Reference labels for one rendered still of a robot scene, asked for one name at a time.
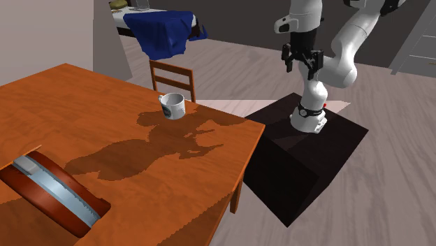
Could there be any bed with blue blanket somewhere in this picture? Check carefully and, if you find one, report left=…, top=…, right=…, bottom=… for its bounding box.
left=108, top=0, right=210, bottom=61

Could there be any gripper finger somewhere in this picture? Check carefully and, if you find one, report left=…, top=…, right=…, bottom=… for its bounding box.
left=281, top=42, right=295, bottom=74
left=305, top=49, right=325, bottom=81

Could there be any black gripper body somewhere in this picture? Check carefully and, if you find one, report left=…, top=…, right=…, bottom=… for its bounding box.
left=289, top=28, right=319, bottom=62

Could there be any orange wooden table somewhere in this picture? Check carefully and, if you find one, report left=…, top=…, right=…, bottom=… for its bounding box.
left=0, top=62, right=266, bottom=246

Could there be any brown wooden chair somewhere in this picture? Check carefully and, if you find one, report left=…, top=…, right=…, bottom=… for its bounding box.
left=148, top=59, right=197, bottom=103

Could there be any dark robot stand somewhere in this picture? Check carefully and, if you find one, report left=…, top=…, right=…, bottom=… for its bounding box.
left=242, top=92, right=370, bottom=229

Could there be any grey cabinet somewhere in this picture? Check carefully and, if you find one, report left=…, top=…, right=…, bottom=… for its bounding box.
left=389, top=0, right=436, bottom=80

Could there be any white mug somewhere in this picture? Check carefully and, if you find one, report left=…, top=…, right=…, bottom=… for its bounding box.
left=157, top=92, right=187, bottom=121

